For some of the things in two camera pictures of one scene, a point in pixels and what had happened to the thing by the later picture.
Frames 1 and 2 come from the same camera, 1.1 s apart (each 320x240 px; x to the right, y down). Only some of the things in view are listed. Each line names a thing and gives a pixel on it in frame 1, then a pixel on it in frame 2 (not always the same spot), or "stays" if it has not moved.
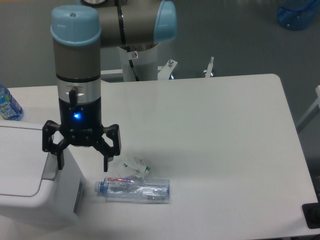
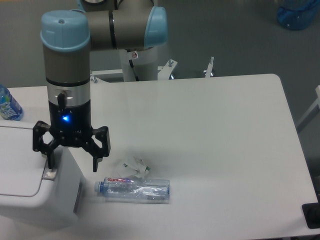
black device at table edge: (311, 212) stays
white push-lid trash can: (34, 194) stays
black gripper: (80, 123) -> (70, 124)
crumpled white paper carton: (135, 167) stays
